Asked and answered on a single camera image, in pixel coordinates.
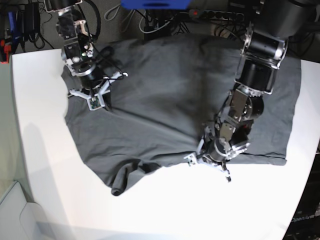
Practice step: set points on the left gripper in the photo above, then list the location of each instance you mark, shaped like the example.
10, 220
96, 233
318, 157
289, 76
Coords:
207, 154

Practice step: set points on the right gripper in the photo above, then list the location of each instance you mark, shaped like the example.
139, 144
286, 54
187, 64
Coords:
97, 87

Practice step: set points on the dark grey t-shirt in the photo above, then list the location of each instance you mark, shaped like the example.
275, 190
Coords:
174, 86

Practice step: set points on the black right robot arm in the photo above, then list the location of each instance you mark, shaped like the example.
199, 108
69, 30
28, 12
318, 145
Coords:
94, 70

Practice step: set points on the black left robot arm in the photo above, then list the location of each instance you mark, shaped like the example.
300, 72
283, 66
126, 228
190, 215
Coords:
266, 43

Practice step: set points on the red and black clamp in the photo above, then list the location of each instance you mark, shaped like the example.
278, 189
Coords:
5, 51

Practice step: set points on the blue box overhead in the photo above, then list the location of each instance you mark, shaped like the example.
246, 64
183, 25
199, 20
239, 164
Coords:
155, 4

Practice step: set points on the black power strip red light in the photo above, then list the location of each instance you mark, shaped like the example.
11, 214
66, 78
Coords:
216, 15

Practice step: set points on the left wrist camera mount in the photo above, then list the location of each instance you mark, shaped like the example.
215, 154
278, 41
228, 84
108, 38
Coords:
208, 135

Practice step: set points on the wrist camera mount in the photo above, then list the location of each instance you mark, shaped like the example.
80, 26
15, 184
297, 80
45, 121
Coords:
97, 97
208, 135

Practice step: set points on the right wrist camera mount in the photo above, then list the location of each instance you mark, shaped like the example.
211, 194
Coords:
97, 97

